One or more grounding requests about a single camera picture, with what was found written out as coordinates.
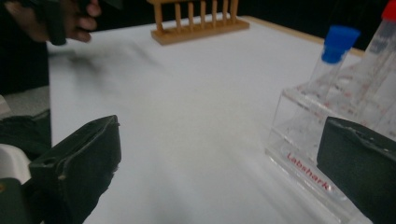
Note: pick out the red cap test tube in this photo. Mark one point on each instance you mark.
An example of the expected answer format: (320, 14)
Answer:
(384, 34)

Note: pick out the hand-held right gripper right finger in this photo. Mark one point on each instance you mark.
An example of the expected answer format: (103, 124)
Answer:
(358, 171)

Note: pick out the clear acrylic test tube rack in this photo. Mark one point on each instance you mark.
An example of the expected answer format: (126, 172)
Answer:
(289, 130)

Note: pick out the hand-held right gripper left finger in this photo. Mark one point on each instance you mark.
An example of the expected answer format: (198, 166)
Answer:
(77, 168)

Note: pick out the wooden test tube rack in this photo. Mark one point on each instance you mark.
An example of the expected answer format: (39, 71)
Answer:
(199, 32)

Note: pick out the white table mat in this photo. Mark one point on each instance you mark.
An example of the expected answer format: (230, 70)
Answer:
(186, 109)

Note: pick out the blue cap test tube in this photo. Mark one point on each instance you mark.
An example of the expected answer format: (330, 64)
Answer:
(337, 43)

